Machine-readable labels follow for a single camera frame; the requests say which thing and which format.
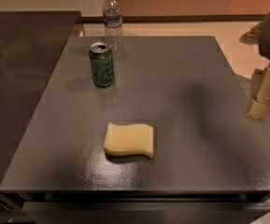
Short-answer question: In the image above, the green soda can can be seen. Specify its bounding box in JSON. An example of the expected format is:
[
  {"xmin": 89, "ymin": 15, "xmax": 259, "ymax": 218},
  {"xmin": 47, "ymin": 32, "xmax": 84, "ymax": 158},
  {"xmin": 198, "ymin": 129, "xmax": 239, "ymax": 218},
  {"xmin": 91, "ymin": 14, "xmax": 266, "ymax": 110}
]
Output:
[{"xmin": 89, "ymin": 42, "xmax": 115, "ymax": 88}]

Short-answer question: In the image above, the yellow sponge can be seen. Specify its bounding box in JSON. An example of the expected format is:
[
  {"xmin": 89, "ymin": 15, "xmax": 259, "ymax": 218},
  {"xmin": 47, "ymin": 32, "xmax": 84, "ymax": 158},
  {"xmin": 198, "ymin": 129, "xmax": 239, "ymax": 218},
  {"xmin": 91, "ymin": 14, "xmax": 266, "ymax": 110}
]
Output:
[{"xmin": 104, "ymin": 122, "xmax": 154, "ymax": 159}]

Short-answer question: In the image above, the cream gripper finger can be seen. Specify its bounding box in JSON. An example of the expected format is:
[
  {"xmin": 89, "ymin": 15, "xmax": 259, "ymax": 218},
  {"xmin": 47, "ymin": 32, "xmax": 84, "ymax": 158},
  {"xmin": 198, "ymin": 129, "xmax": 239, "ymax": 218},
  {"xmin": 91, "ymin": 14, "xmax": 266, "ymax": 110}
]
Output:
[{"xmin": 246, "ymin": 64, "xmax": 270, "ymax": 119}]

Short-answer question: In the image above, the clear plastic water bottle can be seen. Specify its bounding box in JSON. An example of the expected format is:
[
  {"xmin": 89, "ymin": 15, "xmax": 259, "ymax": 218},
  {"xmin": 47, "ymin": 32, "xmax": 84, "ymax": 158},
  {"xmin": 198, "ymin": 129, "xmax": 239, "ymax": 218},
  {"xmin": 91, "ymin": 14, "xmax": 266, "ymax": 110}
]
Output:
[{"xmin": 103, "ymin": 0, "xmax": 122, "ymax": 51}]

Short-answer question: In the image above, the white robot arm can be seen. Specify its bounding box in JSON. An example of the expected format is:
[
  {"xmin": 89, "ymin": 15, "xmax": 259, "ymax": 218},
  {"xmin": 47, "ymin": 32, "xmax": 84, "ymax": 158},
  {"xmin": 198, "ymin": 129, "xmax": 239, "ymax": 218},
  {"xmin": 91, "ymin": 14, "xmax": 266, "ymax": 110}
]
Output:
[{"xmin": 240, "ymin": 12, "xmax": 270, "ymax": 119}]

